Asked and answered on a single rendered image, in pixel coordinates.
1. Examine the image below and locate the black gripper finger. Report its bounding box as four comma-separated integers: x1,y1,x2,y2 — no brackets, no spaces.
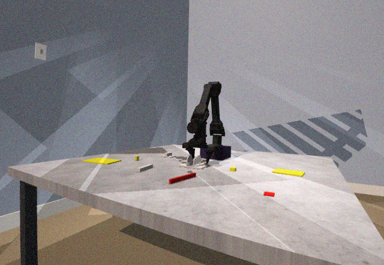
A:
185,148,195,159
206,150,214,164

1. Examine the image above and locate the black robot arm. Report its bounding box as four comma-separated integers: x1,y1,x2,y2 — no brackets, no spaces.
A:
187,82,225,148

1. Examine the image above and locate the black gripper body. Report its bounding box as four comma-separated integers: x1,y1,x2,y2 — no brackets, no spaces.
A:
182,133,219,151

